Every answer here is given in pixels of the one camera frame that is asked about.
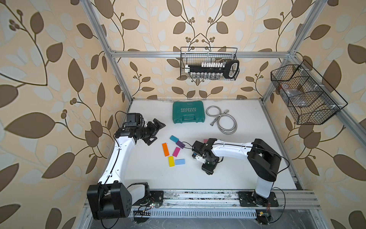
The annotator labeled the purple block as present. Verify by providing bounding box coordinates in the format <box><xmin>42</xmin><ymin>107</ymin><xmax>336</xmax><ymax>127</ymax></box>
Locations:
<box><xmin>176</xmin><ymin>140</ymin><xmax>185</xmax><ymax>149</ymax></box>

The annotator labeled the light blue block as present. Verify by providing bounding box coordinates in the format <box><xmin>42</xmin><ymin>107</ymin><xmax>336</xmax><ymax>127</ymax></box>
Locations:
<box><xmin>174</xmin><ymin>159</ymin><xmax>185</xmax><ymax>166</ymax></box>

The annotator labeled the magenta block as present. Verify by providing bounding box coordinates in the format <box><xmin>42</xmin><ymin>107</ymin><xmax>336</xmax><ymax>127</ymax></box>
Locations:
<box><xmin>173</xmin><ymin>147</ymin><xmax>181</xmax><ymax>157</ymax></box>

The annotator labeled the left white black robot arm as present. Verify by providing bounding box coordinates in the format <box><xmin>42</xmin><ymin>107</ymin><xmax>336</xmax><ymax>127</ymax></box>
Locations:
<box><xmin>87</xmin><ymin>113</ymin><xmax>165</xmax><ymax>220</ymax></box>

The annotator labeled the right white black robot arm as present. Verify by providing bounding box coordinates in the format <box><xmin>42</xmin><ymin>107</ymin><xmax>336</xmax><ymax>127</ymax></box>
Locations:
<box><xmin>192</xmin><ymin>138</ymin><xmax>282</xmax><ymax>200</ymax></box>

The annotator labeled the orange long block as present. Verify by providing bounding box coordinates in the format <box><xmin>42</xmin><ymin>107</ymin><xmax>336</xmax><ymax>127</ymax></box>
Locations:
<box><xmin>162</xmin><ymin>143</ymin><xmax>170</xmax><ymax>156</ymax></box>

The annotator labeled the teal block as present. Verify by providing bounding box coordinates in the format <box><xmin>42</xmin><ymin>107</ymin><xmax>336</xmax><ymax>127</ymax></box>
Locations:
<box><xmin>170</xmin><ymin>135</ymin><xmax>179</xmax><ymax>143</ymax></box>

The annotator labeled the green plastic tool case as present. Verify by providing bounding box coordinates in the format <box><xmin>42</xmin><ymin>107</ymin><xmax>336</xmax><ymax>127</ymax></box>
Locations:
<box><xmin>173</xmin><ymin>101</ymin><xmax>205</xmax><ymax>124</ymax></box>

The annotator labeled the yellow block lower left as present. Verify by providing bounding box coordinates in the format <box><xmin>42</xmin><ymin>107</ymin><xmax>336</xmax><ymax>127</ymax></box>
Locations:
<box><xmin>168</xmin><ymin>156</ymin><xmax>175</xmax><ymax>167</ymax></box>

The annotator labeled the black white socket set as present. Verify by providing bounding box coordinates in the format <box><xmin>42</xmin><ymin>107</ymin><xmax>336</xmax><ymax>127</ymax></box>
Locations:
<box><xmin>183</xmin><ymin>60</ymin><xmax>240</xmax><ymax>81</ymax></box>

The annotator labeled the clear plastic bag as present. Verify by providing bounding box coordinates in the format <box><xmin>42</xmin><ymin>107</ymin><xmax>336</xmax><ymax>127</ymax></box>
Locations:
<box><xmin>281</xmin><ymin>84</ymin><xmax>308</xmax><ymax>107</ymax></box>

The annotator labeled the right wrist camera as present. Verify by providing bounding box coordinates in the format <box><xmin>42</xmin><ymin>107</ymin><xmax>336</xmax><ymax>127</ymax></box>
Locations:
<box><xmin>192</xmin><ymin>141</ymin><xmax>206</xmax><ymax>160</ymax></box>

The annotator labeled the coiled metal shower hose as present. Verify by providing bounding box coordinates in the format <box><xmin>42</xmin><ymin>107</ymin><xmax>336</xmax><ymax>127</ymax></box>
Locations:
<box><xmin>205</xmin><ymin>105</ymin><xmax>238</xmax><ymax>135</ymax></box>

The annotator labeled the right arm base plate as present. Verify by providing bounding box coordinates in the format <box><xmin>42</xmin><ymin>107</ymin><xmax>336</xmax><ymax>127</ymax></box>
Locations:
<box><xmin>238</xmin><ymin>191</ymin><xmax>279</xmax><ymax>208</ymax></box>

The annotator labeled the aluminium front rail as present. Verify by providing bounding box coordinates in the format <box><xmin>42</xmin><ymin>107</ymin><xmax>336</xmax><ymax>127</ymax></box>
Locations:
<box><xmin>154</xmin><ymin>189</ymin><xmax>321</xmax><ymax>210</ymax></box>

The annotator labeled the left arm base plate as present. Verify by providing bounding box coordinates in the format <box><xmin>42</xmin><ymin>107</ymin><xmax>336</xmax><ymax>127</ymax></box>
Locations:
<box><xmin>132</xmin><ymin>190</ymin><xmax>164</xmax><ymax>208</ymax></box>

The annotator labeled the centre black wire basket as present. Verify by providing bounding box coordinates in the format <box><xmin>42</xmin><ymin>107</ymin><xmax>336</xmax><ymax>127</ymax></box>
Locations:
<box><xmin>180</xmin><ymin>46</ymin><xmax>240</xmax><ymax>81</ymax></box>

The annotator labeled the black wire basket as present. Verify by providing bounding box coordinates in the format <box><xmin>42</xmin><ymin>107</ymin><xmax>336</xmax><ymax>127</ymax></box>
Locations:
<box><xmin>180</xmin><ymin>46</ymin><xmax>240</xmax><ymax>81</ymax></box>
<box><xmin>271</xmin><ymin>60</ymin><xmax>348</xmax><ymax>125</ymax></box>

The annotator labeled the right black wire basket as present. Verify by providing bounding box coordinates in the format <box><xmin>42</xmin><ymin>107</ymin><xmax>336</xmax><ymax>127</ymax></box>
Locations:
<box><xmin>271</xmin><ymin>60</ymin><xmax>348</xmax><ymax>125</ymax></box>

